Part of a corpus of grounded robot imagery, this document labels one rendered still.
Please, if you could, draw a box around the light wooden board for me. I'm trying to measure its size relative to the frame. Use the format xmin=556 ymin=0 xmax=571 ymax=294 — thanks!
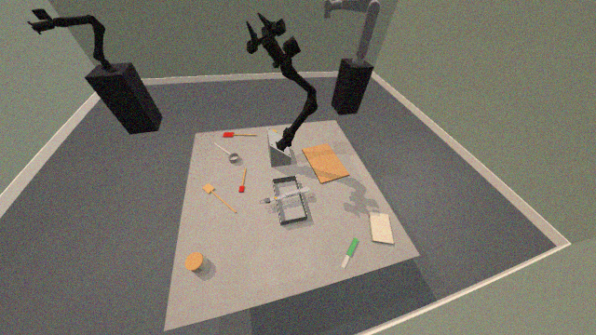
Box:
xmin=302 ymin=143 xmax=350 ymax=184

